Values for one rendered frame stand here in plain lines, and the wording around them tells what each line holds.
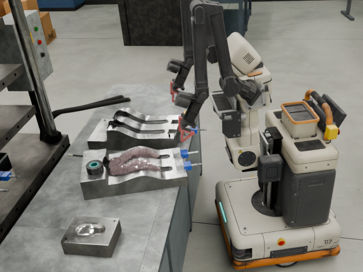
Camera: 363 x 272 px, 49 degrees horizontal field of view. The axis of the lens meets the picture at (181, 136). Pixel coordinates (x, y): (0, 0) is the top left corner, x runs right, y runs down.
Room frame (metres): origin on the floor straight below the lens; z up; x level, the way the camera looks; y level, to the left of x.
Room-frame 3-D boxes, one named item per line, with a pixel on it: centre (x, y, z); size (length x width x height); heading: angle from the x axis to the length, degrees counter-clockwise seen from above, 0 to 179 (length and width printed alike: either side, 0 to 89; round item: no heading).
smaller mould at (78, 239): (1.19, 0.40, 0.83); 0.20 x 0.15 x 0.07; 79
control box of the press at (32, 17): (2.34, 0.90, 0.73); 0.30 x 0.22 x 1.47; 169
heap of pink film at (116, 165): (1.63, 0.25, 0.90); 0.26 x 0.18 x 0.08; 96
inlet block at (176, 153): (1.71, -0.01, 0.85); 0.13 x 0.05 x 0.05; 96
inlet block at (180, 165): (1.60, -0.03, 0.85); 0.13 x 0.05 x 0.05; 96
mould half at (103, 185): (1.62, 0.25, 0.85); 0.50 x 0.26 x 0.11; 96
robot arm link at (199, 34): (1.67, -0.11, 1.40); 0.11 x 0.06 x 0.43; 4
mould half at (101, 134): (1.99, 0.26, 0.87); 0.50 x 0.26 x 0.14; 79
